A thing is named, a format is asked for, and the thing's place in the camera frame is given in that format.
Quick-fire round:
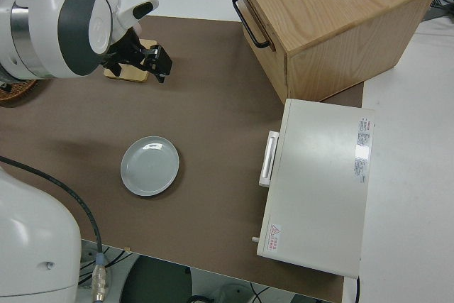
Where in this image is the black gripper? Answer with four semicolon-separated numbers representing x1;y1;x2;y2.
102;31;174;84

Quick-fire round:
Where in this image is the gray round plate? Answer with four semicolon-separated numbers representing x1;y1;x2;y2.
120;136;181;197

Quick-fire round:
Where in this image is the wooden mug tree stand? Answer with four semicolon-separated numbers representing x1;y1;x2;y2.
103;38;157;84

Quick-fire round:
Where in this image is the brown table mat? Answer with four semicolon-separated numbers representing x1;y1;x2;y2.
0;15;365;303

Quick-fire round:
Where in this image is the brown wicker basket tray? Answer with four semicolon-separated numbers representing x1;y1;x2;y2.
0;78;38;104

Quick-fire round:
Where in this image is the wooden drawer box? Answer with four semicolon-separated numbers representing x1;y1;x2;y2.
228;0;441;104

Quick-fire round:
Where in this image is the cream toaster oven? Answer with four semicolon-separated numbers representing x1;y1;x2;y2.
255;98;376;279

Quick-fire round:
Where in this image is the black cable with metal connector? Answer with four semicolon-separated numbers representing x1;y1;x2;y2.
0;155;109;303

